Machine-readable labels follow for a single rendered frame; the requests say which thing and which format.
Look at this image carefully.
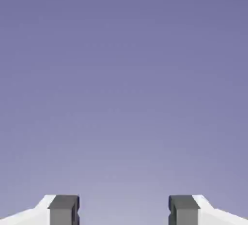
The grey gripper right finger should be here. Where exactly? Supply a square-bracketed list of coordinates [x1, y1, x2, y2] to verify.
[168, 194, 248, 225]

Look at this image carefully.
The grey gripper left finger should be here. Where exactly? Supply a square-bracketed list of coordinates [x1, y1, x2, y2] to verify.
[0, 194, 80, 225]

